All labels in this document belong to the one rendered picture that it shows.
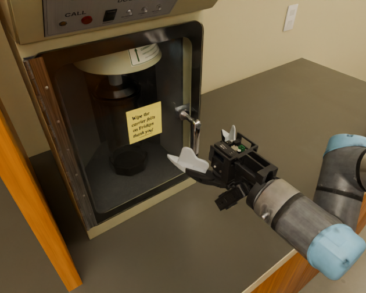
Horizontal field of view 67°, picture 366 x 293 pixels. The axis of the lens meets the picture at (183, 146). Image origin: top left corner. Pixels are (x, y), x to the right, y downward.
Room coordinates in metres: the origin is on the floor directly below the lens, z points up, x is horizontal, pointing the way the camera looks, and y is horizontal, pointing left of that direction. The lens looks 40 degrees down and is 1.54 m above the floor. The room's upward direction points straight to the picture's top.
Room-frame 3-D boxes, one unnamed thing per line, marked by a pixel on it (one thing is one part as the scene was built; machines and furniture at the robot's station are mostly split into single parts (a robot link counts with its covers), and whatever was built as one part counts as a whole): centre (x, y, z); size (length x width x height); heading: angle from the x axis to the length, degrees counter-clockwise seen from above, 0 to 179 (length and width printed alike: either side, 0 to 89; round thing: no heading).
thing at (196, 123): (0.50, -0.02, 1.17); 0.05 x 0.03 x 0.10; 35
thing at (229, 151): (0.37, -0.11, 1.17); 0.12 x 0.08 x 0.09; 35
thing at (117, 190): (0.46, 0.09, 1.19); 0.30 x 0.01 x 0.40; 125
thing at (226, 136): (0.48, -0.10, 1.17); 0.09 x 0.03 x 0.06; 179
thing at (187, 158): (0.41, -0.01, 1.17); 0.09 x 0.03 x 0.06; 71
